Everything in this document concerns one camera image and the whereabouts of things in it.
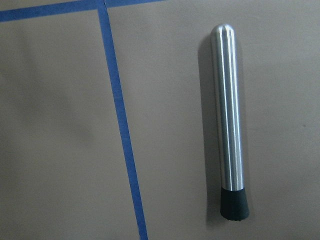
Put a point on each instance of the steel muddler black tip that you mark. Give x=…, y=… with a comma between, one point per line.
x=233, y=198

